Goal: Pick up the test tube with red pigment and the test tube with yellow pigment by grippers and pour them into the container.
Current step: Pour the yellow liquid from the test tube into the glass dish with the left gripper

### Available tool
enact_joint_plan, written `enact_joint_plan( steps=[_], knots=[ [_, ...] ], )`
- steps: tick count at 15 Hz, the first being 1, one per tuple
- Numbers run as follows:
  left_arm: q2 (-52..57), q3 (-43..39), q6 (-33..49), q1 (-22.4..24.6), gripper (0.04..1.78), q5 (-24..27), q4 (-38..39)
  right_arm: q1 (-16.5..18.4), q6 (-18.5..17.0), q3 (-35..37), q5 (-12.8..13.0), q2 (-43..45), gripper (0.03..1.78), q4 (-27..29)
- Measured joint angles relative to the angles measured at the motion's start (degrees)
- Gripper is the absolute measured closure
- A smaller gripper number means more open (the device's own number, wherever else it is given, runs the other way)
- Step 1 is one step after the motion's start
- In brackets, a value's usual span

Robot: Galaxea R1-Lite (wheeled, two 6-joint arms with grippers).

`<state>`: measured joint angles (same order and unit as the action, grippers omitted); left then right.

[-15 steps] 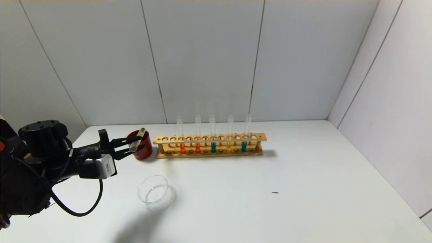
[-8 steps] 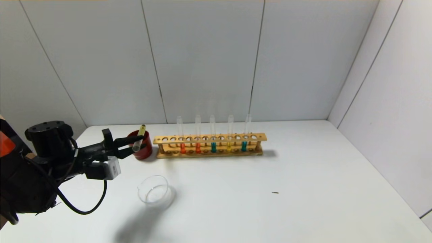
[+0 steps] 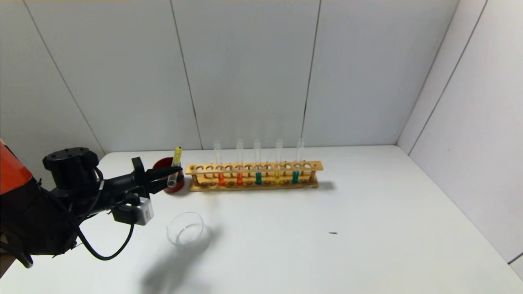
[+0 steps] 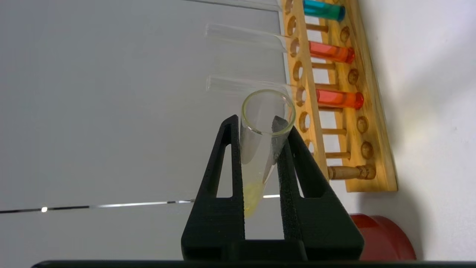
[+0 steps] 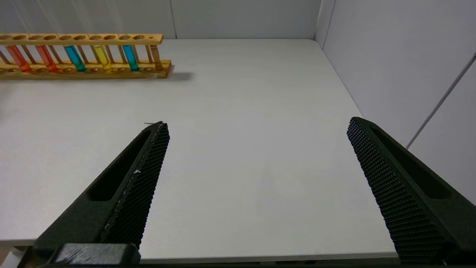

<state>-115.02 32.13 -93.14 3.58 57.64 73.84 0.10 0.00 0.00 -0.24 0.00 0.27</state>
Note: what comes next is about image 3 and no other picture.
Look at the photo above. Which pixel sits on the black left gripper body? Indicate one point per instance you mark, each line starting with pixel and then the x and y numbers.
pixel 139 177

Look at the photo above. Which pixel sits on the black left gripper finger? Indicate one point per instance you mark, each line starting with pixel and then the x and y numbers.
pixel 159 174
pixel 159 185

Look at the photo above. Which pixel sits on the yellow pigment glass test tube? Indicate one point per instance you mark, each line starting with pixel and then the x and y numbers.
pixel 277 178
pixel 177 157

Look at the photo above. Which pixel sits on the red pigment glass test tube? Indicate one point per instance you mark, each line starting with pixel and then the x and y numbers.
pixel 240 179
pixel 221 180

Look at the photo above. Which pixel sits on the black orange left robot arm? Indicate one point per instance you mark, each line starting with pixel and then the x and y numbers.
pixel 32 220

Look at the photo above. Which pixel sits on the wooden test tube rack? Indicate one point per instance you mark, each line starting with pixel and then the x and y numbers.
pixel 253 167

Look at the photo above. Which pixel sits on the teal pigment glass test tube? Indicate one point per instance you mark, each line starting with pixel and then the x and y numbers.
pixel 258 179
pixel 295 177

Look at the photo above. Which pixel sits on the dark red cup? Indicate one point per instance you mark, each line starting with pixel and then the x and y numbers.
pixel 173 190

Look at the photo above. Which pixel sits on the clear glass beaker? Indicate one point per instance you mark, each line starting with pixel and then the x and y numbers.
pixel 186 234

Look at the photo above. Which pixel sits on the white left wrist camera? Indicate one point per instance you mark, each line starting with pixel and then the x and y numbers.
pixel 137 212

